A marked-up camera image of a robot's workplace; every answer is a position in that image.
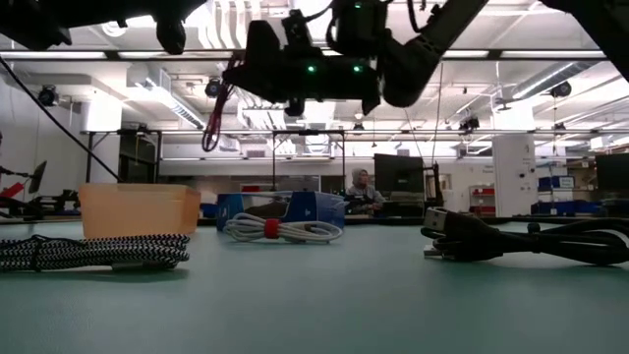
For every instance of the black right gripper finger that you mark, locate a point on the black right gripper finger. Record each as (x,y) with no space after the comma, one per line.
(263,41)
(240,76)

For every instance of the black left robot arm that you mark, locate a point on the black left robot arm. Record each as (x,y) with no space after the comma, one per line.
(29,19)

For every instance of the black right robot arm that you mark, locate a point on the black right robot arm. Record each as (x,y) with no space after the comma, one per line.
(422,49)

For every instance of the black ceiling spotlight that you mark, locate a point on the black ceiling spotlight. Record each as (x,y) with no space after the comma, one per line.
(47,96)
(561,89)
(213,88)

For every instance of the black computer monitor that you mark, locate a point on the black computer monitor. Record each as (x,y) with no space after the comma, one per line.
(398,173)
(612,172)

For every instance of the person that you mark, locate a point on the person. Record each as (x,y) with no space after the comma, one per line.
(362,193)

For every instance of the translucent orange plastic bin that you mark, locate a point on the translucent orange plastic bin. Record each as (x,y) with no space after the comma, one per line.
(137,209)

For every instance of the shelf with red bins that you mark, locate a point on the shelf with red bins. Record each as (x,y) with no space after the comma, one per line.
(482,199)

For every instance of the white building pillar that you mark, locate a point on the white building pillar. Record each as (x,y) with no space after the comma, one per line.
(513,172)

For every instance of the red black robot device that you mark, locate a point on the red black robot device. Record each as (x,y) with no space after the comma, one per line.
(34,179)

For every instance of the blue storage bins row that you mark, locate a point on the blue storage bins row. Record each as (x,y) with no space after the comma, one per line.
(565,207)

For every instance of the black overhead frame bar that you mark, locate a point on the black overhead frame bar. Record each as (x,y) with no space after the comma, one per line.
(196,54)

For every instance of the black metal workstation frame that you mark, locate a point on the black metal workstation frame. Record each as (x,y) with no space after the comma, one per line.
(273,157)

